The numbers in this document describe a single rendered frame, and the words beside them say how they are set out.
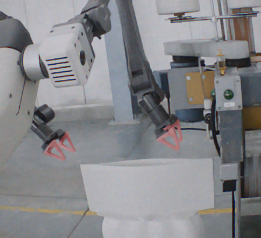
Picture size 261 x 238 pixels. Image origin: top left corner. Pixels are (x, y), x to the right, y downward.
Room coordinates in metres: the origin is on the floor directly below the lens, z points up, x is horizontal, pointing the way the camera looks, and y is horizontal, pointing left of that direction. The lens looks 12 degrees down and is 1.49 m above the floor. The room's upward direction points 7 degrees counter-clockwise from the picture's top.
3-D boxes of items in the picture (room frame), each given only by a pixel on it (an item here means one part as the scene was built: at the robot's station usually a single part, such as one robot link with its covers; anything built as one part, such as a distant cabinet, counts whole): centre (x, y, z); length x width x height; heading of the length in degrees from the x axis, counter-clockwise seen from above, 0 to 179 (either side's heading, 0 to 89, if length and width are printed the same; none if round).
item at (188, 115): (1.53, -0.26, 1.21); 0.15 x 0.15 x 0.25
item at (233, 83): (0.99, -0.28, 1.29); 0.08 x 0.05 x 0.09; 75
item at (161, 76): (1.52, -0.16, 1.25); 0.10 x 0.08 x 0.12; 10
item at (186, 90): (1.44, -0.30, 1.23); 0.28 x 0.07 x 0.16; 75
